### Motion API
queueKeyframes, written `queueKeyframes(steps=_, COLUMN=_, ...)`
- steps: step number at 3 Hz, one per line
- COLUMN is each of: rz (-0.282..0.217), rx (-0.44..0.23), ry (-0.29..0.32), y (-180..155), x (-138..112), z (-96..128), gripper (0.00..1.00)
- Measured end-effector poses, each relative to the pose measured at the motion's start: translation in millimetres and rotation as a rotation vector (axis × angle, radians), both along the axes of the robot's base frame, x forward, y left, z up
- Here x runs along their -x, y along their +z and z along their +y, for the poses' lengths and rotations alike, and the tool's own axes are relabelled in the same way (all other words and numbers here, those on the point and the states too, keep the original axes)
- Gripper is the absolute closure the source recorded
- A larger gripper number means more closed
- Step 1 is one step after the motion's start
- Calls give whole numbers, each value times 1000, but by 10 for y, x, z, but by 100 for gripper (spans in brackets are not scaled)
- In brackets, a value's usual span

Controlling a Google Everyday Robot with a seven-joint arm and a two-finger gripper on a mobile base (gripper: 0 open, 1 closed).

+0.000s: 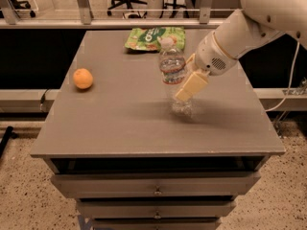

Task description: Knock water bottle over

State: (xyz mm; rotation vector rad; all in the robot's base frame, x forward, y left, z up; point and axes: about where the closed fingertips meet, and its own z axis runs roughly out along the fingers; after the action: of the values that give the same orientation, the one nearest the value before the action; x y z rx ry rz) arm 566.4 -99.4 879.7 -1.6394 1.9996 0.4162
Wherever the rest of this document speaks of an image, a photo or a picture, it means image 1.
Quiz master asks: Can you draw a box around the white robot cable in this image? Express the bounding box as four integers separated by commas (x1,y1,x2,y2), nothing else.
264,40,301,113

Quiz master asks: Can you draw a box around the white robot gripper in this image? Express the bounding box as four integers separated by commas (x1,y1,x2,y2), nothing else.
175,32,237,102

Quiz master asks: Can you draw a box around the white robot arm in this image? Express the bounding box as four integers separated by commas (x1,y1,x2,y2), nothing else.
175,0,307,102

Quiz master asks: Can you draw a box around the black cable on ledge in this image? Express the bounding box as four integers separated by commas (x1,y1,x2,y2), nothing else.
39,88,51,113

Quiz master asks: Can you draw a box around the orange fruit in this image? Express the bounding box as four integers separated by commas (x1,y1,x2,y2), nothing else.
73,68,93,89

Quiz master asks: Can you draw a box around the black pole on floor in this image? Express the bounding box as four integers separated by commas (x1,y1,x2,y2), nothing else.
0,126,13,158

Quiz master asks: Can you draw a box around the grey drawer cabinet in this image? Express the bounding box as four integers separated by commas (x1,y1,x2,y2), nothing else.
30,28,287,230

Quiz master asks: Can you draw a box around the middle grey drawer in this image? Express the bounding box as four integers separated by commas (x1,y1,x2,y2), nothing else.
77,198,236,219

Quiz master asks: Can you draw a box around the top grey drawer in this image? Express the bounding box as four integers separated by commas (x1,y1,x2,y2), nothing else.
51,172,261,198

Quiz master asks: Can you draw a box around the grey drawer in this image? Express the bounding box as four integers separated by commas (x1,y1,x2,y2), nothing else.
77,198,236,219
51,172,261,198
92,218,221,230

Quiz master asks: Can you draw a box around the black office chair left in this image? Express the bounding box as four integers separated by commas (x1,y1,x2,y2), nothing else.
10,0,35,18

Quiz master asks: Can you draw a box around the green snack bag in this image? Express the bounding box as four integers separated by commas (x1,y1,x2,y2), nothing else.
125,27,185,52

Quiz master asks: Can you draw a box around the metal railing frame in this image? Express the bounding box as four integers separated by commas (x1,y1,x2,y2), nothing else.
0,0,240,29

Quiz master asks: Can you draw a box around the clear plastic water bottle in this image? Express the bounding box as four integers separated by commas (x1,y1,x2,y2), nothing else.
158,37,192,116

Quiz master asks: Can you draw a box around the bottom grey drawer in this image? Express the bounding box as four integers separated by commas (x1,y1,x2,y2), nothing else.
92,218,221,230

